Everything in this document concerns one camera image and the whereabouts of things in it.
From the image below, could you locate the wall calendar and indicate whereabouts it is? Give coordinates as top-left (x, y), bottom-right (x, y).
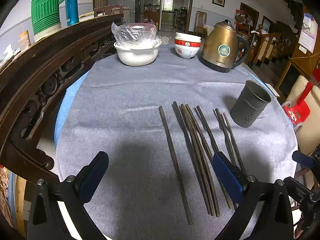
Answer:
top-left (298, 13), bottom-right (318, 53)

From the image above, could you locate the bottom white red bowl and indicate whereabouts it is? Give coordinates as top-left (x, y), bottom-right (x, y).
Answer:
top-left (175, 44), bottom-right (200, 59)

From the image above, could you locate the grey tablecloth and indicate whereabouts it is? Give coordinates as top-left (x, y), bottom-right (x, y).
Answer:
top-left (53, 44), bottom-right (299, 240)

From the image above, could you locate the beige sofa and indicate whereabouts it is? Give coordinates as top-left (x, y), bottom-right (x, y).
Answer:
top-left (287, 74), bottom-right (320, 156)

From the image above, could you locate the green thermos jug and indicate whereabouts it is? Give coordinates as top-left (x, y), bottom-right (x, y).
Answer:
top-left (31, 0), bottom-right (64, 42)

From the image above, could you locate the wooden background chair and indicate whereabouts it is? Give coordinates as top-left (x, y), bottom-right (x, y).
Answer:
top-left (194, 11), bottom-right (207, 36)

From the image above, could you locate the red plastic stool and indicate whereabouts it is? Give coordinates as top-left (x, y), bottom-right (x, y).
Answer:
top-left (281, 81), bottom-right (313, 133)

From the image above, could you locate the brown chopstick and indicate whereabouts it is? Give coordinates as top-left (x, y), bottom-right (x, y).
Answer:
top-left (181, 104), bottom-right (218, 217)
top-left (181, 104), bottom-right (220, 217)

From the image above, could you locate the gold electric kettle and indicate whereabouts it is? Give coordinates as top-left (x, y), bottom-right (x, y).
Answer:
top-left (200, 20), bottom-right (249, 73)

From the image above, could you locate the carved dark wooden chair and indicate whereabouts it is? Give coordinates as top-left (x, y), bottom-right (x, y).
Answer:
top-left (1, 14), bottom-right (123, 183)

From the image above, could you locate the blue thermos bottle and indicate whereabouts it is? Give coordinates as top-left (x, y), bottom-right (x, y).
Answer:
top-left (65, 0), bottom-right (79, 26)

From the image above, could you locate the grey chopstick holder cup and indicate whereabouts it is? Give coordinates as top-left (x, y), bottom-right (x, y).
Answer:
top-left (230, 80), bottom-right (271, 128)

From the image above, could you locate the white pot with plastic bag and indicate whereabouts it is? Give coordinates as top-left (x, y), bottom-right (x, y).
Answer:
top-left (111, 23), bottom-right (162, 67)

